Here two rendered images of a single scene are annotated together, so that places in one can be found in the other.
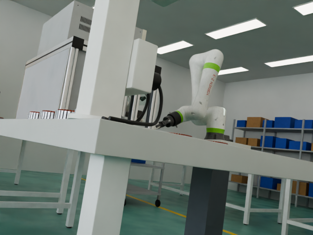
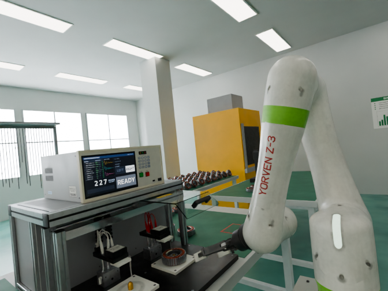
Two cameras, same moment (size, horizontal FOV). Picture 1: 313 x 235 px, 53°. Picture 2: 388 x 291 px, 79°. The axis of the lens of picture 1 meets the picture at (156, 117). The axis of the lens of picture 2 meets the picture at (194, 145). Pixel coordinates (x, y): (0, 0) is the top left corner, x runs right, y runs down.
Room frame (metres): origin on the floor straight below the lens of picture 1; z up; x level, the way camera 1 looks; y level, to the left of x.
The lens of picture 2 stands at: (1.71, -0.87, 1.29)
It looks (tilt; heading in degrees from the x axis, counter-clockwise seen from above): 1 degrees up; 75
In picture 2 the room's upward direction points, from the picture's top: 6 degrees counter-clockwise
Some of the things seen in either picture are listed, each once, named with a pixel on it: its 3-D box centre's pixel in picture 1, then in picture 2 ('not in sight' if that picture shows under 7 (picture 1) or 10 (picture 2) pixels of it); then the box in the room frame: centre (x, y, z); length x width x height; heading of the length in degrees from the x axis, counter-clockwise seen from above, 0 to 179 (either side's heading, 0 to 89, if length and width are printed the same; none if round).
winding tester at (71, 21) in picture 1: (90, 45); (104, 170); (1.58, 0.40, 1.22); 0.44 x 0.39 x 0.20; 37
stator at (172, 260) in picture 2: not in sight; (174, 256); (1.86, 0.20, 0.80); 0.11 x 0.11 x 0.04
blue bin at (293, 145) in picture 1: (302, 146); not in sight; (7.35, -3.51, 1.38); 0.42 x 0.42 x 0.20; 35
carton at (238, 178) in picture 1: (241, 178); not in sight; (8.67, -2.54, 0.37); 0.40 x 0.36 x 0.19; 127
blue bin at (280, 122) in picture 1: (286, 124); not in sight; (7.71, -3.25, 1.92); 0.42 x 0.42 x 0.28; 38
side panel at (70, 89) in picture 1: (95, 95); (26, 256); (1.26, 0.26, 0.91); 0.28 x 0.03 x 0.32; 127
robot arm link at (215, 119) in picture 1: (214, 120); (342, 249); (2.18, -0.41, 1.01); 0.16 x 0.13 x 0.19; 39
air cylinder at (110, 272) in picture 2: not in sight; (108, 275); (1.58, 0.18, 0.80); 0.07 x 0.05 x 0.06; 37
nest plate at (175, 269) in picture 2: not in sight; (174, 261); (1.86, 0.20, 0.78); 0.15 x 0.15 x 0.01; 37
